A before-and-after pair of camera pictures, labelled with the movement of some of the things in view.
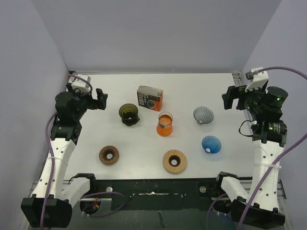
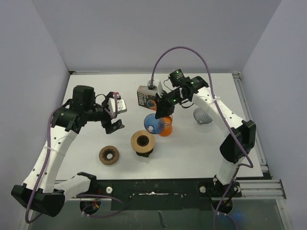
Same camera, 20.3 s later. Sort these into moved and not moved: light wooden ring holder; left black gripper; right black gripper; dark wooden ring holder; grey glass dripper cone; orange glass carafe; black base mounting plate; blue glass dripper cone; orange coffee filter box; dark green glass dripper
Moved: blue glass dripper cone; left black gripper; dark green glass dripper; light wooden ring holder; right black gripper
Not moved: orange coffee filter box; dark wooden ring holder; black base mounting plate; grey glass dripper cone; orange glass carafe
